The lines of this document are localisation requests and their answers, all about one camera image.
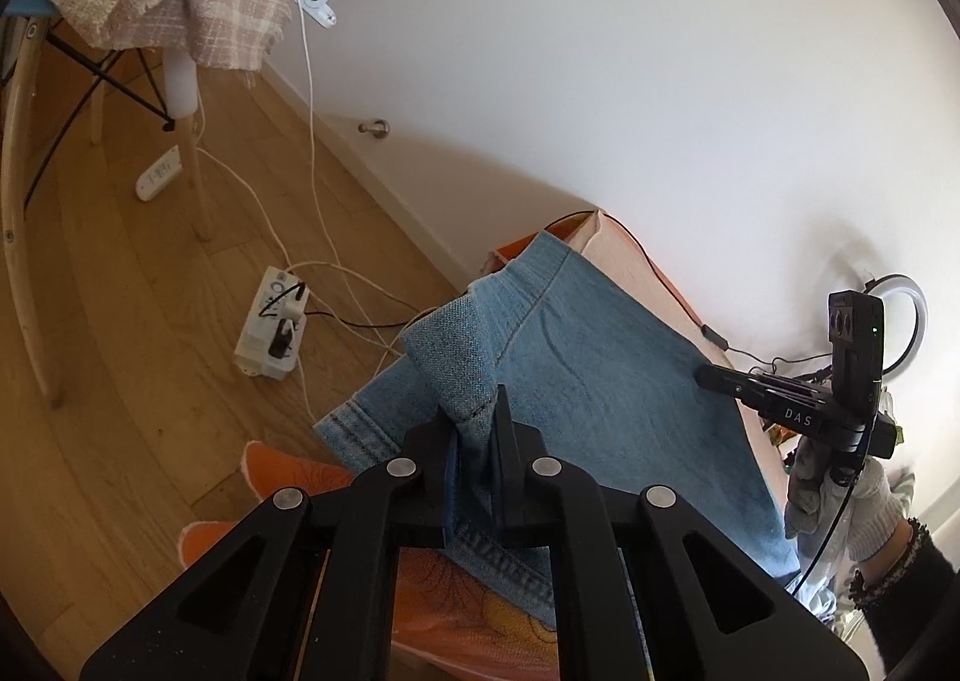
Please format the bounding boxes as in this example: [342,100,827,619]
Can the person's right forearm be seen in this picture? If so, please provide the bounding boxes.
[847,516,960,681]

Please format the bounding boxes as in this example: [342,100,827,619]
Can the white lamp cable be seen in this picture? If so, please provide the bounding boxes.
[300,6,412,368]

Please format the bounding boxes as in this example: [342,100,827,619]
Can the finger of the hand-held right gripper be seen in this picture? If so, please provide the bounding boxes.
[694,364,833,406]

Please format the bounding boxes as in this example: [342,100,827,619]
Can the white remote control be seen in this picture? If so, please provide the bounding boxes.
[135,145,183,202]

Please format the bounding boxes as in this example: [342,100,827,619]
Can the white round table leg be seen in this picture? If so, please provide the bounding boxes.
[163,47,200,121]

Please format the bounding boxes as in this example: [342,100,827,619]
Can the blue denim pants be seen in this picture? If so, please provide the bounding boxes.
[313,231,800,629]

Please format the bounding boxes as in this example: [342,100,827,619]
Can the thin black cable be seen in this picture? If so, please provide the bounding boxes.
[544,208,826,373]

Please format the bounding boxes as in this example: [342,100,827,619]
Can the person's right hand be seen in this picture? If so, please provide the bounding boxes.
[784,435,912,569]

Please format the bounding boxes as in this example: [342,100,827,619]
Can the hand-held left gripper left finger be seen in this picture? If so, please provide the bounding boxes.
[79,403,464,681]

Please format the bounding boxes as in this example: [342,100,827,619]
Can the black floor cable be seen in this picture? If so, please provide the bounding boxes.
[300,306,440,331]

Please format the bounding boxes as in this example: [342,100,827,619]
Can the white power strip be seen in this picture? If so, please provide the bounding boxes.
[234,266,310,380]

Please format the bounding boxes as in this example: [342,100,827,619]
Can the orange printed bed sheet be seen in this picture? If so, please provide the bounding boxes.
[178,208,751,673]

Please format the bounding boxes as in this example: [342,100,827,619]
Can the white floor cable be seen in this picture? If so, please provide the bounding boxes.
[191,115,301,277]

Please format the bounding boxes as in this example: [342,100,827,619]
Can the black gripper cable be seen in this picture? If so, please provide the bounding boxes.
[787,454,865,593]

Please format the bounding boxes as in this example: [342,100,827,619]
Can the beaded bracelet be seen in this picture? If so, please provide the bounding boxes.
[847,520,931,608]

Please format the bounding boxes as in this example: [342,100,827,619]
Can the peach bed blanket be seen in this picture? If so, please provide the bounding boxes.
[566,207,788,509]

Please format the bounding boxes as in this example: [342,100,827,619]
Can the ring light with black tripod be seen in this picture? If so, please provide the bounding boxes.
[772,272,932,386]

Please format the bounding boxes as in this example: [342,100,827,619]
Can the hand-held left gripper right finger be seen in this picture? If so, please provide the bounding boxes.
[487,385,865,681]

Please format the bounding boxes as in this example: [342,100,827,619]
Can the wooden leg chair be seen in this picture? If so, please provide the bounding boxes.
[0,0,215,410]

